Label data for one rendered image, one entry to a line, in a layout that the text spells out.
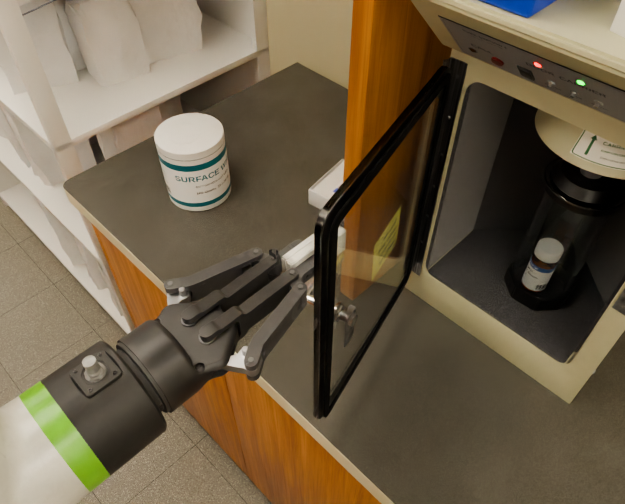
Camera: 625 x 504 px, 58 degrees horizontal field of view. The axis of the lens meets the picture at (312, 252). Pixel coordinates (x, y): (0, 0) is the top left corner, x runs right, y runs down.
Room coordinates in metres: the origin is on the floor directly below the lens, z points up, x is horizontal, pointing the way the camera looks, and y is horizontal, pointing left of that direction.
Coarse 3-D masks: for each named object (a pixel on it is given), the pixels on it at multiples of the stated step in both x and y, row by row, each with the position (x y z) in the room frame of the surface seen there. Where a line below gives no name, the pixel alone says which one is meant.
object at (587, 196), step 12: (552, 168) 0.58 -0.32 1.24; (564, 168) 0.57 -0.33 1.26; (576, 168) 0.57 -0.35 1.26; (564, 180) 0.55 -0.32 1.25; (576, 180) 0.54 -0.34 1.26; (588, 180) 0.54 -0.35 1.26; (600, 180) 0.54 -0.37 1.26; (612, 180) 0.54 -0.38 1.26; (564, 192) 0.54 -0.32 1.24; (576, 192) 0.53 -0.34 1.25; (588, 192) 0.52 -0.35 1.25; (600, 192) 0.52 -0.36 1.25; (612, 192) 0.53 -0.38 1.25
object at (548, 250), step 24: (624, 192) 0.54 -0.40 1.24; (552, 216) 0.54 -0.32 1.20; (576, 216) 0.52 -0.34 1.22; (600, 216) 0.52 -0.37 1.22; (528, 240) 0.56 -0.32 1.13; (552, 240) 0.53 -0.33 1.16; (576, 240) 0.51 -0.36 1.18; (528, 264) 0.54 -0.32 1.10; (552, 264) 0.52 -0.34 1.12; (576, 264) 0.52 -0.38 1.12; (528, 288) 0.53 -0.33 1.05; (552, 288) 0.51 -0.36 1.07
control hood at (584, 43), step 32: (416, 0) 0.54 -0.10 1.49; (448, 0) 0.50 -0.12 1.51; (576, 0) 0.49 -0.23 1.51; (608, 0) 0.49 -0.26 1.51; (448, 32) 0.55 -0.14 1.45; (512, 32) 0.45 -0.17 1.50; (544, 32) 0.44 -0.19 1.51; (576, 32) 0.43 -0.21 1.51; (608, 32) 0.43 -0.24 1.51; (576, 64) 0.42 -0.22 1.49; (608, 64) 0.39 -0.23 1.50
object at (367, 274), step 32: (416, 96) 0.53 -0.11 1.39; (416, 128) 0.52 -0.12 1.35; (416, 160) 0.54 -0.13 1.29; (384, 192) 0.46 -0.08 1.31; (416, 192) 0.56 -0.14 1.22; (320, 224) 0.34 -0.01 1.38; (352, 224) 0.39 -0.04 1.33; (384, 224) 0.47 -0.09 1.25; (320, 256) 0.34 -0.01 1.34; (352, 256) 0.40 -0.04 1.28; (384, 256) 0.48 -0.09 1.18; (320, 288) 0.34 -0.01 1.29; (352, 288) 0.40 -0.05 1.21; (384, 288) 0.50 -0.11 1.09; (352, 352) 0.42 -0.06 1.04
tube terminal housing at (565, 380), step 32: (480, 64) 0.59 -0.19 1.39; (512, 96) 0.56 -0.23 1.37; (544, 96) 0.53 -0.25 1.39; (608, 128) 0.48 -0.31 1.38; (448, 160) 0.60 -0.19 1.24; (416, 288) 0.60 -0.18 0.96; (448, 288) 0.56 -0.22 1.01; (480, 320) 0.51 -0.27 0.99; (608, 320) 0.41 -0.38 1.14; (512, 352) 0.47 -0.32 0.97; (576, 352) 0.44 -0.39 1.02; (544, 384) 0.42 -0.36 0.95; (576, 384) 0.40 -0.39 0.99
